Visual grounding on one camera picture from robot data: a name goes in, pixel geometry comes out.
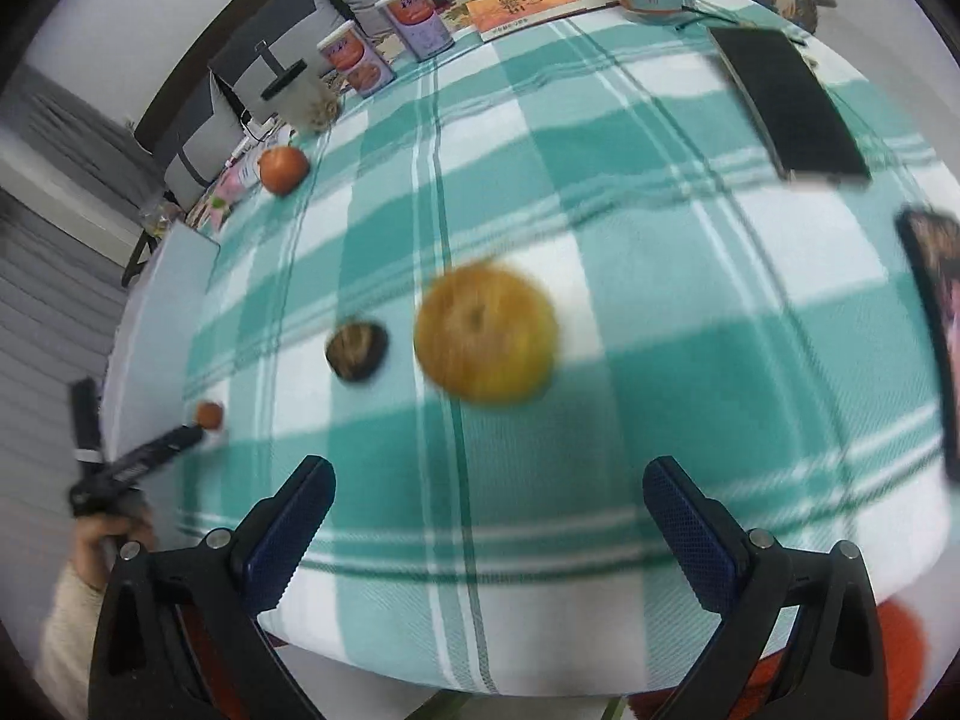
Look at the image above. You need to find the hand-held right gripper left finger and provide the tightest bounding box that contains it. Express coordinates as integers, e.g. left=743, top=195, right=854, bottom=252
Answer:
left=88, top=455, right=336, bottom=720

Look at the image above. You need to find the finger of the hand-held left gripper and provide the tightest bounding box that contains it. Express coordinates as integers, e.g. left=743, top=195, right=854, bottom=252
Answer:
left=105, top=425, right=206, bottom=483
left=70, top=379, right=106, bottom=470

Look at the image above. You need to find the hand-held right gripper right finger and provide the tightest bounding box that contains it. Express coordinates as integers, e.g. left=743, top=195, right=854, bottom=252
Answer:
left=643, top=456, right=890, bottom=720

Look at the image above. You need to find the yellow green round fruit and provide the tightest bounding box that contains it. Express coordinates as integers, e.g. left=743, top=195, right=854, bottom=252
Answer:
left=412, top=259, right=560, bottom=407

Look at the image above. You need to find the person's left forearm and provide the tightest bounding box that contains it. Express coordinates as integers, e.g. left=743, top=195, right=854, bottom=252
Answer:
left=34, top=562, right=110, bottom=720

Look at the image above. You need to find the person's left hand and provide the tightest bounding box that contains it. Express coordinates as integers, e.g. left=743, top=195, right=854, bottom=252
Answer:
left=70, top=499, right=158, bottom=593

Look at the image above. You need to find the white board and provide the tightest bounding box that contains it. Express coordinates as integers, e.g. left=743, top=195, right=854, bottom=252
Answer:
left=101, top=223, right=222, bottom=533

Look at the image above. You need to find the clear snack bag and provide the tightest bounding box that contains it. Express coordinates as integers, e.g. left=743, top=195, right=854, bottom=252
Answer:
left=142, top=199, right=181, bottom=237

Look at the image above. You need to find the orange red stool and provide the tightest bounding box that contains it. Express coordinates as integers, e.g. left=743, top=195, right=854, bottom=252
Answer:
left=626, top=596, right=931, bottom=720

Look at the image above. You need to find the teal white checkered tablecloth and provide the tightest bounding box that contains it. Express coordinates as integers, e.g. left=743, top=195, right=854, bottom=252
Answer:
left=169, top=0, right=947, bottom=697

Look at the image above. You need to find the pink leaflet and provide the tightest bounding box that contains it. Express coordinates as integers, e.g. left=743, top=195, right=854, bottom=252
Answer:
left=187, top=142, right=293, bottom=230

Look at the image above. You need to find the orange persimmon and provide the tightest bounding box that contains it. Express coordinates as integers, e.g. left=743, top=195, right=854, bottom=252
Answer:
left=257, top=144, right=311, bottom=197

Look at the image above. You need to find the glass jar with black lid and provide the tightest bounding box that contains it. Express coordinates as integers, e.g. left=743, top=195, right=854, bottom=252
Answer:
left=259, top=58, right=340, bottom=137

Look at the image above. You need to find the red label can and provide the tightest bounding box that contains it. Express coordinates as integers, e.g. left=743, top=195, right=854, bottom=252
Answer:
left=316, top=21, right=396, bottom=98

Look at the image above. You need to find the large black smartphone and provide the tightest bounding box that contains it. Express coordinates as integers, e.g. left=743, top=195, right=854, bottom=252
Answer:
left=709, top=26, right=872, bottom=182

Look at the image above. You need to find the purple label can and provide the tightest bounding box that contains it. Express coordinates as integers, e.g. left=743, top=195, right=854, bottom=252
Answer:
left=375, top=0, right=455, bottom=62

